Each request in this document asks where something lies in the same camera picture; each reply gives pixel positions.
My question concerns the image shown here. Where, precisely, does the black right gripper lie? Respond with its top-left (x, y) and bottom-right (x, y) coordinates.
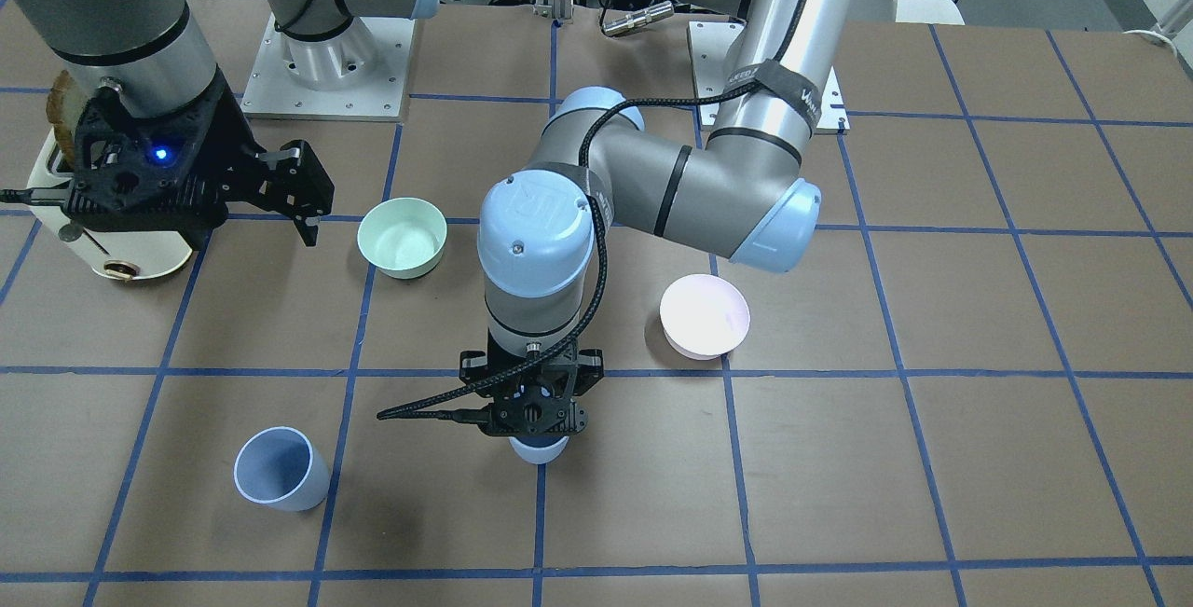
top-left (200, 76), bottom-right (334, 247)

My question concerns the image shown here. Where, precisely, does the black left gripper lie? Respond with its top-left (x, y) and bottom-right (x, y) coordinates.
top-left (459, 337), bottom-right (602, 399)

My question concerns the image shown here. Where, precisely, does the blue plastic cup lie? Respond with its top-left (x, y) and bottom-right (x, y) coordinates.
top-left (509, 436), bottom-right (570, 465)
top-left (233, 427), bottom-right (330, 512)

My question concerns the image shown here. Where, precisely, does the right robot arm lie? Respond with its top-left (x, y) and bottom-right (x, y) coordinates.
top-left (4, 0), bottom-right (439, 246)

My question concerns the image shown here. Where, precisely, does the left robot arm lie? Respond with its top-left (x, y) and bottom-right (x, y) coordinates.
top-left (460, 0), bottom-right (853, 397)

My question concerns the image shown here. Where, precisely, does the mint green plastic bowl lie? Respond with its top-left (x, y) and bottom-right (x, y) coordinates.
top-left (356, 198), bottom-right (449, 280)

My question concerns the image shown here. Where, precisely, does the pink plastic bowl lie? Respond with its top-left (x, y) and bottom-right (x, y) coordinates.
top-left (659, 274), bottom-right (752, 361)

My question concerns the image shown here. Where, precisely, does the white toaster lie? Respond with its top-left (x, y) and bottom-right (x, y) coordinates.
top-left (27, 126), bottom-right (193, 283)

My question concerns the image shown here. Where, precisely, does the toast slice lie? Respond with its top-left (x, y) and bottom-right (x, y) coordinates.
top-left (47, 69), bottom-right (89, 172)

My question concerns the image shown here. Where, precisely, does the silver metal cylinder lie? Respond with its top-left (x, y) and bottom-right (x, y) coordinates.
top-left (599, 0), bottom-right (675, 38)

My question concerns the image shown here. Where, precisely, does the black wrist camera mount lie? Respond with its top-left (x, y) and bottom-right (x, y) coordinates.
top-left (60, 69), bottom-right (260, 233)

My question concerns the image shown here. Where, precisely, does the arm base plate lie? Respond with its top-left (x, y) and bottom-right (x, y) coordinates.
top-left (241, 18), bottom-right (418, 123)
top-left (688, 20), bottom-right (851, 135)

